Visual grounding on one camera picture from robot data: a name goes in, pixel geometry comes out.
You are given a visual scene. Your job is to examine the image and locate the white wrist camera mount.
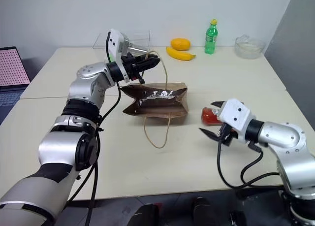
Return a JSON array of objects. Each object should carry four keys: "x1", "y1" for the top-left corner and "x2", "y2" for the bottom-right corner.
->
[
  {"x1": 218, "y1": 98, "x2": 256, "y2": 144},
  {"x1": 107, "y1": 28, "x2": 131, "y2": 83}
]

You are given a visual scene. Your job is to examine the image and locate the green plastic soda bottle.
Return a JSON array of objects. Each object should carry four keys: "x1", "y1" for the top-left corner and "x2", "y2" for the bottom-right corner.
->
[{"x1": 204, "y1": 19, "x2": 219, "y2": 55}]

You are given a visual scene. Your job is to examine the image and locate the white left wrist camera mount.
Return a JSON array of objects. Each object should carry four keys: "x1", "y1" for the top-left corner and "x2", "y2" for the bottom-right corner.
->
[{"x1": 107, "y1": 28, "x2": 131, "y2": 83}]

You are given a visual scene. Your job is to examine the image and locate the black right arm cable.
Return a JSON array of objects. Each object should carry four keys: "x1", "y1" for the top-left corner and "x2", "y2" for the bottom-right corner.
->
[{"x1": 216, "y1": 124, "x2": 284, "y2": 190}]

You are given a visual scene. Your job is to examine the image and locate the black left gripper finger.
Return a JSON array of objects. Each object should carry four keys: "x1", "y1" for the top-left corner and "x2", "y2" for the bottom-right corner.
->
[
  {"x1": 135, "y1": 62, "x2": 160, "y2": 74},
  {"x1": 134, "y1": 53, "x2": 161, "y2": 65}
]

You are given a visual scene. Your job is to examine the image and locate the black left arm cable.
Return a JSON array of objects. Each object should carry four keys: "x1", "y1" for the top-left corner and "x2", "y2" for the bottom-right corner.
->
[{"x1": 65, "y1": 31, "x2": 123, "y2": 226}]

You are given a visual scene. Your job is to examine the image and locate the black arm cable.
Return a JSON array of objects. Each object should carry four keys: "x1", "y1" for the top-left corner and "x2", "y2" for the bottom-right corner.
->
[
  {"x1": 216, "y1": 124, "x2": 284, "y2": 190},
  {"x1": 65, "y1": 31, "x2": 123, "y2": 226}
]

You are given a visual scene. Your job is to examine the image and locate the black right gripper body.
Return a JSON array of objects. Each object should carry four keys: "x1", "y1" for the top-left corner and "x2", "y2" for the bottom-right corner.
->
[{"x1": 217, "y1": 122, "x2": 239, "y2": 147}]

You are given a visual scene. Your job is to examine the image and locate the clear acrylic box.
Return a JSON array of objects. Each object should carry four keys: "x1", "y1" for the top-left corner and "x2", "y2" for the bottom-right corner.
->
[{"x1": 93, "y1": 30, "x2": 151, "y2": 55}]

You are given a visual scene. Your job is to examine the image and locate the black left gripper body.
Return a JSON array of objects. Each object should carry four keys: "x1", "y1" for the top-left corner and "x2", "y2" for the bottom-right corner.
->
[{"x1": 121, "y1": 52, "x2": 146, "y2": 85}]

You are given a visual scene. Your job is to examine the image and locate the red sauce jar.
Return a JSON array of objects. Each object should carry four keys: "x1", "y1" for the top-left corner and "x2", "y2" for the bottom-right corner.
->
[{"x1": 201, "y1": 106, "x2": 223, "y2": 126}]

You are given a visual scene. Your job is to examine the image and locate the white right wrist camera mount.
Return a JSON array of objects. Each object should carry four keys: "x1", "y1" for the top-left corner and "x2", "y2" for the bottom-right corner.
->
[{"x1": 218, "y1": 98, "x2": 256, "y2": 144}]

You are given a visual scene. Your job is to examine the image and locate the orange mango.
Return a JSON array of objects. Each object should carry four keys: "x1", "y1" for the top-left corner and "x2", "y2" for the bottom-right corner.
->
[{"x1": 171, "y1": 37, "x2": 191, "y2": 51}]

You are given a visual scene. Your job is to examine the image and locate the laptop with pink screen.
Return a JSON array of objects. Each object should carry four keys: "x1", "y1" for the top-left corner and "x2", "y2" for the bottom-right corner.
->
[{"x1": 0, "y1": 46, "x2": 32, "y2": 126}]

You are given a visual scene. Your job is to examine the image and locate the yellow banana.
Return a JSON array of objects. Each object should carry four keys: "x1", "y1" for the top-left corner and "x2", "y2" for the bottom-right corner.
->
[{"x1": 166, "y1": 46, "x2": 197, "y2": 62}]

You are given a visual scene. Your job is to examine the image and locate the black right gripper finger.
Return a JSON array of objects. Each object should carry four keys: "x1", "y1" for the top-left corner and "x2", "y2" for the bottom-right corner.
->
[
  {"x1": 198, "y1": 128, "x2": 221, "y2": 143},
  {"x1": 211, "y1": 100, "x2": 227, "y2": 111}
]

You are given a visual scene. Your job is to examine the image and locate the dark rounded shape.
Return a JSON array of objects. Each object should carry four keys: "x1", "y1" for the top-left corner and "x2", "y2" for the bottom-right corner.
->
[{"x1": 126, "y1": 203, "x2": 165, "y2": 226}]

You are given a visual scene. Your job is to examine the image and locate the clear glass bowl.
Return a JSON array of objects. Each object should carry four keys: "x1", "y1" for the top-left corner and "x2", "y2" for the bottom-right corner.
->
[{"x1": 234, "y1": 34, "x2": 266, "y2": 60}]

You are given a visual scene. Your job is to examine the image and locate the brown paper bag with handles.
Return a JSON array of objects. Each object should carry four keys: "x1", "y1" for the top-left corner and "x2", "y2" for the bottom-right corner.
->
[{"x1": 120, "y1": 50, "x2": 189, "y2": 149}]

